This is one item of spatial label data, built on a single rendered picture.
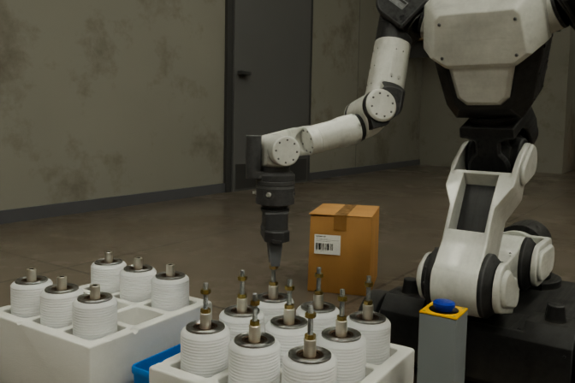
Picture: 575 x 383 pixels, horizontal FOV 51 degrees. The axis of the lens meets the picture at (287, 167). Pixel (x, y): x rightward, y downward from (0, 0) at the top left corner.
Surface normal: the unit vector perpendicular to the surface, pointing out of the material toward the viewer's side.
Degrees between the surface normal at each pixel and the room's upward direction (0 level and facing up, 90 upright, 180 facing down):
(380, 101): 77
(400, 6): 70
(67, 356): 90
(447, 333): 90
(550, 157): 90
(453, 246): 46
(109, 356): 90
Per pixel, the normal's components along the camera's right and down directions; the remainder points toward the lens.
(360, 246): -0.27, 0.07
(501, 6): -0.49, -0.36
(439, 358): -0.54, 0.06
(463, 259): -0.40, -0.65
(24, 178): 0.82, 0.07
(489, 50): -0.51, 0.39
